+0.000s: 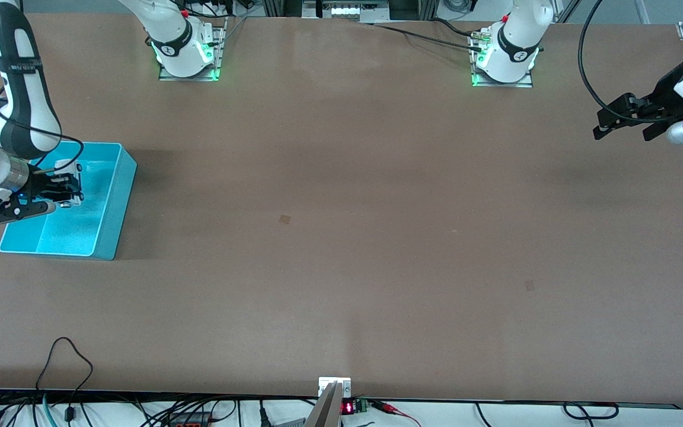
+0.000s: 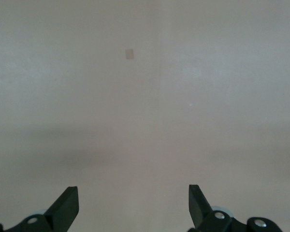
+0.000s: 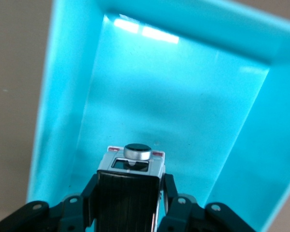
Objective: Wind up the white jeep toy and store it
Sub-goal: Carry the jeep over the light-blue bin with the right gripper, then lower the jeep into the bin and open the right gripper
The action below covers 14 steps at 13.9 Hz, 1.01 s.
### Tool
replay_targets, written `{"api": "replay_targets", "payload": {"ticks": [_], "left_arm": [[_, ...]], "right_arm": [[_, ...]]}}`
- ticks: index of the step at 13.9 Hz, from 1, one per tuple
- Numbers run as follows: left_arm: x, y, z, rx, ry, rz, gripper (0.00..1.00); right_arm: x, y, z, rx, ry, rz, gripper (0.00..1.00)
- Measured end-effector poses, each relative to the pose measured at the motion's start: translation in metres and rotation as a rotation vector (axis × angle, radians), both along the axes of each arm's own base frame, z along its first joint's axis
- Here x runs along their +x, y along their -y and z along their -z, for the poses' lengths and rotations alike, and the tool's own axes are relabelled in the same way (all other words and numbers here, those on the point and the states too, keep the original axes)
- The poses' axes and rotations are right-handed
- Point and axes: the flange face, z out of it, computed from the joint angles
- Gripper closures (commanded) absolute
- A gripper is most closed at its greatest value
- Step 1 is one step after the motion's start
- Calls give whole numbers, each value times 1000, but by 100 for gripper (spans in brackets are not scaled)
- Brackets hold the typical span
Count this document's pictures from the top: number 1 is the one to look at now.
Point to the orange connector block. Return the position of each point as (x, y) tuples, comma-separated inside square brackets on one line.
[(190, 421)]

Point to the red digit display module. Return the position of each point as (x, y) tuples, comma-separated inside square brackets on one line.
[(348, 408)]

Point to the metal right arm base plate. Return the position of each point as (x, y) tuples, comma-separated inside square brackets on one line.
[(220, 47)]

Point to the turquoise plastic bin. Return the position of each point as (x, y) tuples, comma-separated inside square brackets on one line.
[(95, 225)]

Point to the white toy jeep black roof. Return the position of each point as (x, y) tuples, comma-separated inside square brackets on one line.
[(74, 172)]

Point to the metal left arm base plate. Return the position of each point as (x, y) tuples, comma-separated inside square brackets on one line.
[(498, 85)]

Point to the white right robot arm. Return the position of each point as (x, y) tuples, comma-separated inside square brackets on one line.
[(169, 29)]

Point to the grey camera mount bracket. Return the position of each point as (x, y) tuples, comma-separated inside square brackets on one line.
[(329, 409)]

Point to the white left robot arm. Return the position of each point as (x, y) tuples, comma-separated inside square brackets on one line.
[(519, 35)]

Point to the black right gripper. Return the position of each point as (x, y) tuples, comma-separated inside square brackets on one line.
[(43, 187)]

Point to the lit equipment rack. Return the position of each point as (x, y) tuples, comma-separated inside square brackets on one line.
[(347, 10)]

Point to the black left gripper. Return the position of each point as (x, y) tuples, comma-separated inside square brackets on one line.
[(666, 93)]

